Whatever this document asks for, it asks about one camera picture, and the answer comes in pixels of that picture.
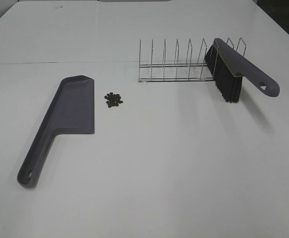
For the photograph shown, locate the pile of coffee beans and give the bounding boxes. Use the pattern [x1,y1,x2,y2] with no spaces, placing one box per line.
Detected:
[104,92,123,108]

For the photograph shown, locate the grey plastic dustpan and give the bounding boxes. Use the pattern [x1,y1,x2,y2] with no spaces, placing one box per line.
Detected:
[17,75,95,188]

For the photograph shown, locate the grey hand brush black bristles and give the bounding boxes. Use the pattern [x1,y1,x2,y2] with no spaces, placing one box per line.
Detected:
[205,38,280,103]

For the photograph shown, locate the chrome wire dish rack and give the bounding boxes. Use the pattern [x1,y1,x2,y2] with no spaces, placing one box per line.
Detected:
[136,37,246,84]

